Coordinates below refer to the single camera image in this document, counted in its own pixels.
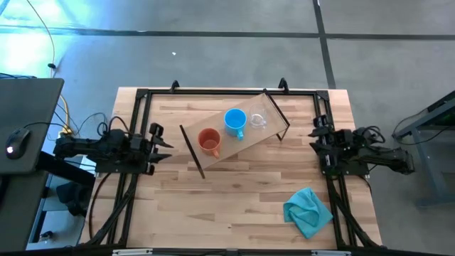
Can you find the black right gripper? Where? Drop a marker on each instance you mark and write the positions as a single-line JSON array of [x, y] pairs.
[[336, 142]]

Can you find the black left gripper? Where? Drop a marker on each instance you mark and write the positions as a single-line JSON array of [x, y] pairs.
[[142, 149]]

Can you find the orange mug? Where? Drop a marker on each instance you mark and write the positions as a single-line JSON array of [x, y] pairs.
[[209, 140]]

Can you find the clear glass cup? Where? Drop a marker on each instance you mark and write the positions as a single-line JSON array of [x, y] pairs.
[[257, 117]]

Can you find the blue mug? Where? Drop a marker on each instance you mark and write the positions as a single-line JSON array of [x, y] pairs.
[[235, 121]]

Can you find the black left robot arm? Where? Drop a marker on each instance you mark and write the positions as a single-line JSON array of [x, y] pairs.
[[89, 147]]

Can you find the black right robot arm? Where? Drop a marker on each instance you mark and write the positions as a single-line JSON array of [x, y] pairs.
[[387, 156]]

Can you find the wooden shelf with black legs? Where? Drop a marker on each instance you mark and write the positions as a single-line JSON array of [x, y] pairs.
[[215, 122]]

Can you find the black table clamp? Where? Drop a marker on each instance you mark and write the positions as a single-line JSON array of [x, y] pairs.
[[283, 84], [174, 86]]

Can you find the teal cloth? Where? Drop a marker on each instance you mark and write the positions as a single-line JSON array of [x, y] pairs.
[[305, 213]]

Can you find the black desk bar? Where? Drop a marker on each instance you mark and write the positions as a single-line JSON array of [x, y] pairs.
[[64, 169]]

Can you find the black bag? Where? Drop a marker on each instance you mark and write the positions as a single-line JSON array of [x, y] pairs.
[[73, 199]]

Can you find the grey metal stand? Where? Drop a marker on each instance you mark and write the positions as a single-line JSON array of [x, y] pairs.
[[428, 167]]

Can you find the light grey cabinet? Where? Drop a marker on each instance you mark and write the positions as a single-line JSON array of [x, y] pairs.
[[53, 220]]

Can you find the grey desk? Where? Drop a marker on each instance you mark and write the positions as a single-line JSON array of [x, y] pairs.
[[35, 103]]

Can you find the black computer mouse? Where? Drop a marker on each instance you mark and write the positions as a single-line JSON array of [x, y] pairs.
[[17, 142]]

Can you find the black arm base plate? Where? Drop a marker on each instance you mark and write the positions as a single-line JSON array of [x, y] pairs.
[[113, 168], [355, 172]]

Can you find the black metal table frame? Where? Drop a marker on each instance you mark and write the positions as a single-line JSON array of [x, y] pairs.
[[213, 92]]

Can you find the silver frame bracket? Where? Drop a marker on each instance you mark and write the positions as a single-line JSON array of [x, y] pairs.
[[131, 252], [330, 253]]

